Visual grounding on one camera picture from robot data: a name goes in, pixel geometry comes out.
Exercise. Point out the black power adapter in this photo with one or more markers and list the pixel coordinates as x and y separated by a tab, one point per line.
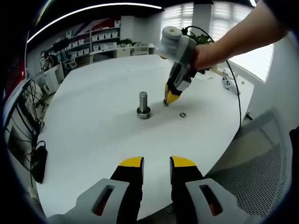
39	163

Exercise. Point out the grey mesh office chair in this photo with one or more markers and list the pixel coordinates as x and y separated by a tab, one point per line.
257	168

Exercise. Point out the thick steel threaded stud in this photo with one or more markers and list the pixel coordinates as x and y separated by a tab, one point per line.
143	100

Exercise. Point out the small distant potted plant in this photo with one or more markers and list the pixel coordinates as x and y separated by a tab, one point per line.
126	42

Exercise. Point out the white window blinds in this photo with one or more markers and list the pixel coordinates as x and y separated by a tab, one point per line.
222	14

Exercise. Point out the shelf of white storage bins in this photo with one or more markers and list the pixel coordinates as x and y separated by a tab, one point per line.
102	36

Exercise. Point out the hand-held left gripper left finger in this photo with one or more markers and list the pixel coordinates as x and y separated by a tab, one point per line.
127	186

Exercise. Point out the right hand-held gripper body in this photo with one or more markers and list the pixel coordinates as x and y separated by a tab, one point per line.
177	49

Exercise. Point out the large steel washer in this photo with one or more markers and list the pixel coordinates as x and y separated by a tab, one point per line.
139	113

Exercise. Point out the curved ceiling light strip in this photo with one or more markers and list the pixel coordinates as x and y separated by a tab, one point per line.
70	17

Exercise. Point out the white rolling cabinet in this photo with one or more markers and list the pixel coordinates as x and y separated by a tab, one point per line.
53	78

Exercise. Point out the large potted plant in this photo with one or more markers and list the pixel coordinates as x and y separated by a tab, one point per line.
203	38

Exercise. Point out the low white cabinet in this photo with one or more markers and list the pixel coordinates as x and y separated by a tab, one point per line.
126	51

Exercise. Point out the wooden board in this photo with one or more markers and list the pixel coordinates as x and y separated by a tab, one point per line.
218	72

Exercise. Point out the white game controller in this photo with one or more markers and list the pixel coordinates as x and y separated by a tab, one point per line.
227	83

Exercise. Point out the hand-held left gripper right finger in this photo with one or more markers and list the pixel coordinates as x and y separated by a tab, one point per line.
187	186

